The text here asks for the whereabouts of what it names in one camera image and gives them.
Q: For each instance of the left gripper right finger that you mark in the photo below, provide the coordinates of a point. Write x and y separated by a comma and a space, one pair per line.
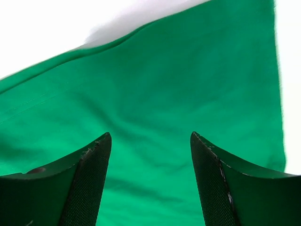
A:
235, 192

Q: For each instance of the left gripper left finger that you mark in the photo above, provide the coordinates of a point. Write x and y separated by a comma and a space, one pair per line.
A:
66, 192

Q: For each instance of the green t shirt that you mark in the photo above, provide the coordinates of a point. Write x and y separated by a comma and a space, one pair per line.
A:
211, 69

